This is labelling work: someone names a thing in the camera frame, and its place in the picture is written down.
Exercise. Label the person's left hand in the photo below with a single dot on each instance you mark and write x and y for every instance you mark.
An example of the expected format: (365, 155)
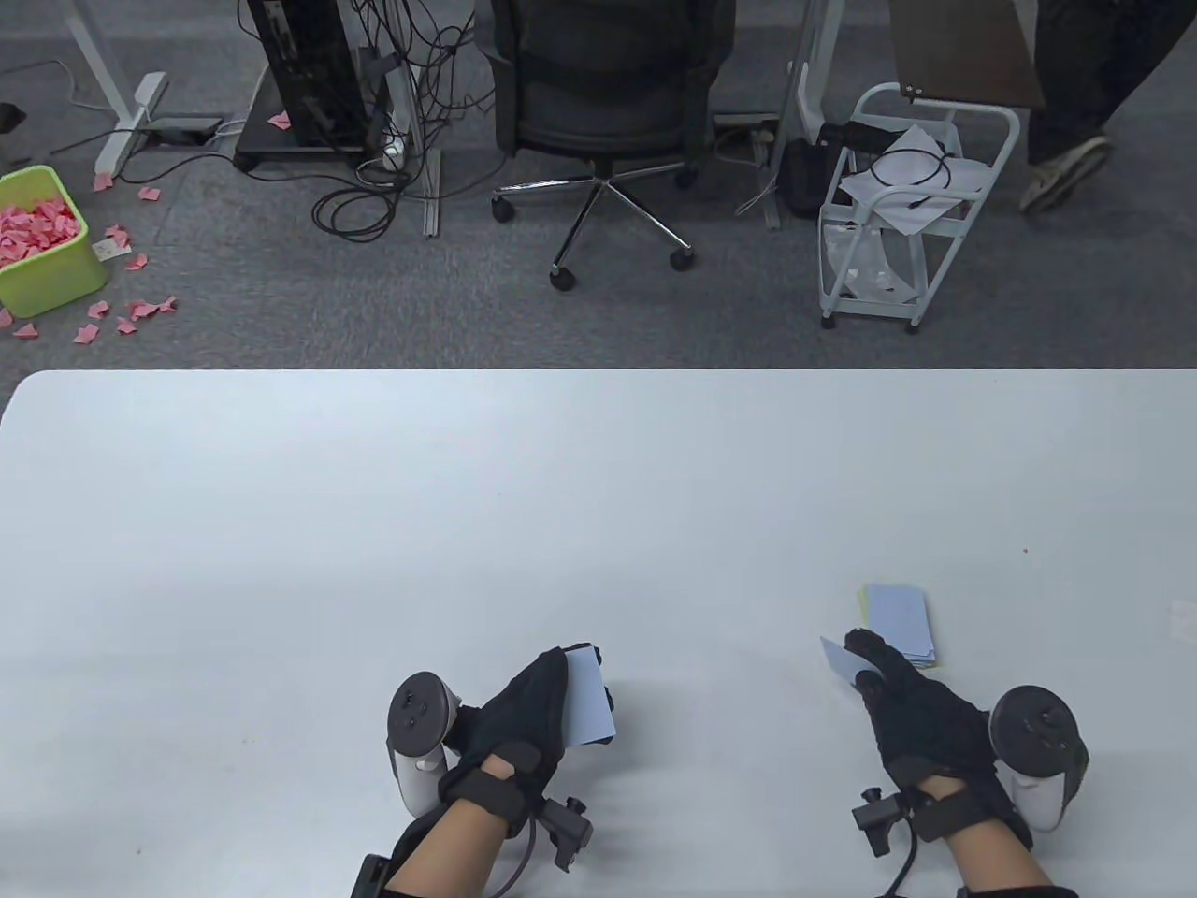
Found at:
(510, 711)

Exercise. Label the person's right hand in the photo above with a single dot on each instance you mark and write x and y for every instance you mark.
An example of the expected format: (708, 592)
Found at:
(926, 725)

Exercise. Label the person's right thumb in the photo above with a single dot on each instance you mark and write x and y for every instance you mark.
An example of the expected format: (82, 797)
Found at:
(868, 683)

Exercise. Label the person's left fingers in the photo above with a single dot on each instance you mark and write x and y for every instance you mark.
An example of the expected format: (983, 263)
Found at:
(552, 678)

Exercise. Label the light blue paper sheet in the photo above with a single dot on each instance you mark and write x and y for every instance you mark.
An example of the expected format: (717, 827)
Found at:
(589, 702)
(842, 662)

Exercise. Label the person's left forearm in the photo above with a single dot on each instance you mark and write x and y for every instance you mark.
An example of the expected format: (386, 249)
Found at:
(449, 847)

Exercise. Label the person's right forearm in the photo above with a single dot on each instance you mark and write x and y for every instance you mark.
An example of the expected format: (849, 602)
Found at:
(996, 861)

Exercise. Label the stack of light blue papers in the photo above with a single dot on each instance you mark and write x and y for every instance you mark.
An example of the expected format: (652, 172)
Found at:
(902, 622)

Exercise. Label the white and black wrist controller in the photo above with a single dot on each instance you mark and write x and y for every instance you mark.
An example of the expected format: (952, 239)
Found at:
(416, 734)
(1038, 748)

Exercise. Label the clear plastic bag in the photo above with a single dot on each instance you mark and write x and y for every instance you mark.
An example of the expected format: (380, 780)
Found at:
(865, 267)

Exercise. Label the white papers on cart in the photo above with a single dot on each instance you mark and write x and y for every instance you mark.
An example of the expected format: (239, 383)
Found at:
(921, 201)

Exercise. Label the white rolling cart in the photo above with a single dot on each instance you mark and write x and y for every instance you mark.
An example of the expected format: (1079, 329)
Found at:
(973, 187)

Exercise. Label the black bag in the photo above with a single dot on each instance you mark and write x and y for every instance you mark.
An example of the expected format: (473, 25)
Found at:
(804, 178)

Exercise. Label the scattered pink folded papers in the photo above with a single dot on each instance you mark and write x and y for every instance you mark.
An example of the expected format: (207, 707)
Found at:
(142, 309)

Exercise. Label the white power strip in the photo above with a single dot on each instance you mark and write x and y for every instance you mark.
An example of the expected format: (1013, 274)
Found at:
(393, 150)

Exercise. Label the white desk leg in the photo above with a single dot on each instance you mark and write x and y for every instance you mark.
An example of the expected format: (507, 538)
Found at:
(795, 103)
(416, 140)
(117, 103)

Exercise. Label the black office chair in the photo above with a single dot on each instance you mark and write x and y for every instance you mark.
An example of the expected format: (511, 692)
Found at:
(603, 94)

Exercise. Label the small white card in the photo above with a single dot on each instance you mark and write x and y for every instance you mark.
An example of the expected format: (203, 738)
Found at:
(110, 249)

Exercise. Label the brown board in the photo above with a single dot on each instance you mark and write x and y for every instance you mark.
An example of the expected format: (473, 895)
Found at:
(963, 47)

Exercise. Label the green plastic bin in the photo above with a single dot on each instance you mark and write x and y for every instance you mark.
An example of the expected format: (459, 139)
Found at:
(51, 271)

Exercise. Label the black computer tower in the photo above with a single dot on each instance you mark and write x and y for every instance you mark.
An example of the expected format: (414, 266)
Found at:
(304, 75)

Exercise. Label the black power strip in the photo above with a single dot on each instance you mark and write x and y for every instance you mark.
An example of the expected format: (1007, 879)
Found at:
(182, 129)

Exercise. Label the pile of pink folded papers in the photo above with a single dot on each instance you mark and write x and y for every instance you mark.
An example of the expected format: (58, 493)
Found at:
(33, 229)

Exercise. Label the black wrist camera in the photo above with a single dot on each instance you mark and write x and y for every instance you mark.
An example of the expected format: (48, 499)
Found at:
(877, 821)
(569, 828)

